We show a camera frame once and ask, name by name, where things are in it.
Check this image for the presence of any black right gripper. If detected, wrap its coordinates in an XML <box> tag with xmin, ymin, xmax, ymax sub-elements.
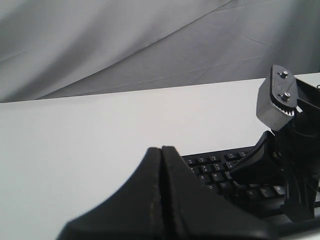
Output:
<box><xmin>231</xmin><ymin>106</ymin><xmax>320</xmax><ymax>222</ymax></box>

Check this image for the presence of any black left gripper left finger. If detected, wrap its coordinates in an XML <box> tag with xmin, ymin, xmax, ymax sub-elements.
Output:
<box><xmin>58</xmin><ymin>147</ymin><xmax>164</xmax><ymax>240</ymax></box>

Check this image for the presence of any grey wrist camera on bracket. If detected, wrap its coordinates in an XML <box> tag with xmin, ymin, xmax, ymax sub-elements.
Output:
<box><xmin>256</xmin><ymin>64</ymin><xmax>320</xmax><ymax>131</ymax></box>

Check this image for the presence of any black acer keyboard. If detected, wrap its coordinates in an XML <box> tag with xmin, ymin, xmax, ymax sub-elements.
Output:
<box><xmin>182</xmin><ymin>146</ymin><xmax>320</xmax><ymax>237</ymax></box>

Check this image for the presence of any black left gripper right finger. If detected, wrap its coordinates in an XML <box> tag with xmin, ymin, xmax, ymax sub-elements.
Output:
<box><xmin>161</xmin><ymin>146</ymin><xmax>279</xmax><ymax>240</ymax></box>

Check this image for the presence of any grey fabric backdrop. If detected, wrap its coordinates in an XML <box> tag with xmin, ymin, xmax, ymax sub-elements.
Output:
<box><xmin>0</xmin><ymin>0</ymin><xmax>320</xmax><ymax>103</ymax></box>

